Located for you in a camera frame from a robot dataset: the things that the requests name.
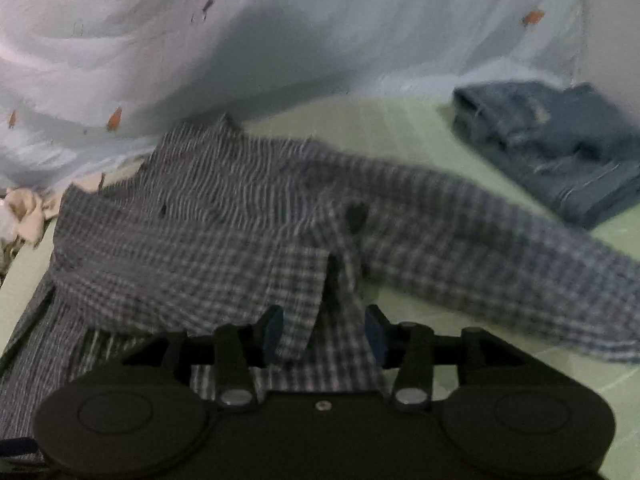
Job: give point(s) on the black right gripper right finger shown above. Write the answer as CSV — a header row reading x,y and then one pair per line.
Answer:
x,y
414,351

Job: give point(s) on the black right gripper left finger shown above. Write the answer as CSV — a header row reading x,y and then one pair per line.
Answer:
x,y
232,351

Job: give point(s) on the blue white plaid shirt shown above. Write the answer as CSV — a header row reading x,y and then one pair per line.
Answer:
x,y
217,226

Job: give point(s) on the beige crumpled cloth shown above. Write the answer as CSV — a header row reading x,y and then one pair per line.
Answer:
x,y
24,214

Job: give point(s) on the folded blue denim jeans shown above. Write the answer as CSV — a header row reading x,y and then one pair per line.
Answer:
x,y
574,151

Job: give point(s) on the light blue patterned bedsheet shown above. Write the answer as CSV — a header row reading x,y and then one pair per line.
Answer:
x,y
86,84

